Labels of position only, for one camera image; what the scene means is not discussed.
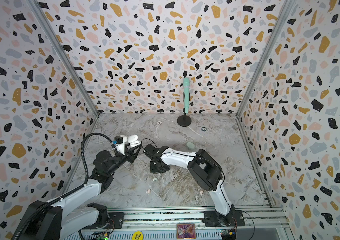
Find black corrugated cable hose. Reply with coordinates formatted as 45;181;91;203
10;132;117;240

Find pink square tag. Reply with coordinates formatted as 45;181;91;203
176;224;196;240

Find mint green microphone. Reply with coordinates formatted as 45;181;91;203
183;78;190;114

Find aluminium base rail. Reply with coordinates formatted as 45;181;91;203
31;206;293;240

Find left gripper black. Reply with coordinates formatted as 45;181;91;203
108;141;143;176

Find black microphone stand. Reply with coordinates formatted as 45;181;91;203
177;100;192;127

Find white earbud charging case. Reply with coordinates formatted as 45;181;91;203
127;135;142;148

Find yellow round sticker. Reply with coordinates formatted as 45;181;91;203
132;231;144;240

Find mint green earbud case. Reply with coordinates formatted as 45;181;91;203
186;142;195;150

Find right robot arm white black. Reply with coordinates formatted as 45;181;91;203
144;144;236;227

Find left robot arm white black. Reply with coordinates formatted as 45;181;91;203
12;145;142;240

